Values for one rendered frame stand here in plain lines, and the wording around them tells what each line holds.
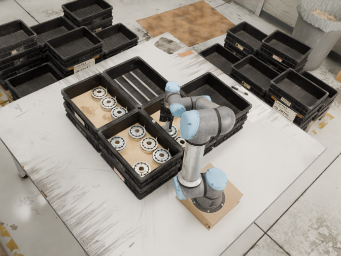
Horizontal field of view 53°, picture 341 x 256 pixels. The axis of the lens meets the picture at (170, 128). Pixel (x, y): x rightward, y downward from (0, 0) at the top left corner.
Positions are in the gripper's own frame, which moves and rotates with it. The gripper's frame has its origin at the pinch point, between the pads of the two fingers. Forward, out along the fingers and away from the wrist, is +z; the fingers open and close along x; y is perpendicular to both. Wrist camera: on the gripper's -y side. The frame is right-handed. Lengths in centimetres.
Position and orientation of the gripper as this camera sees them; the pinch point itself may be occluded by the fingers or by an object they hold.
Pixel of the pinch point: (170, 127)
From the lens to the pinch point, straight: 207.3
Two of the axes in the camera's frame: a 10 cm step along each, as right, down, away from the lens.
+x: -0.5, 7.6, -6.5
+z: -1.1, 6.4, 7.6
